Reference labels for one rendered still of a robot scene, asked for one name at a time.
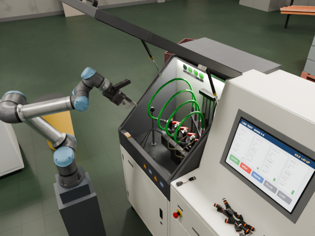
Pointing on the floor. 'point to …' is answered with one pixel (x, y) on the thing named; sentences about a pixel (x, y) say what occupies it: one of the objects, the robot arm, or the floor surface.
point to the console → (291, 95)
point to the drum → (66, 126)
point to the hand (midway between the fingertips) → (134, 102)
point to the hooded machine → (9, 151)
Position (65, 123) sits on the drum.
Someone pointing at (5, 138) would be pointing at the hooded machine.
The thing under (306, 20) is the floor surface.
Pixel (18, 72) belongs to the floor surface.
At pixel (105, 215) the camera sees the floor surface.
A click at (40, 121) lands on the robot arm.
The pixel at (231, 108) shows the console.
